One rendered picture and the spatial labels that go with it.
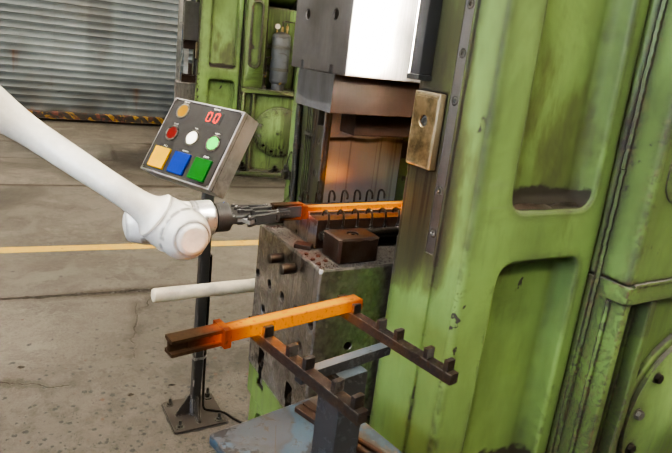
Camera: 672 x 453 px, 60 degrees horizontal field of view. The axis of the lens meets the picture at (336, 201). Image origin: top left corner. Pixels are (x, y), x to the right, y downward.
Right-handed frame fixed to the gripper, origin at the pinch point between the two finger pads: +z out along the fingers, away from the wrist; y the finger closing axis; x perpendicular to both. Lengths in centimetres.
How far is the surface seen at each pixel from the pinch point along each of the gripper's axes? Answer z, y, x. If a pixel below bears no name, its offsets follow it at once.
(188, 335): -40, 48, -4
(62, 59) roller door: 18, -793, -13
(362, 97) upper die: 15.4, 7.6, 31.1
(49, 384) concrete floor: -55, -96, -97
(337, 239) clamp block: 5.1, 18.1, -2.2
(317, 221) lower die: 5.1, 7.4, -1.0
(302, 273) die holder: -1.4, 13.3, -12.3
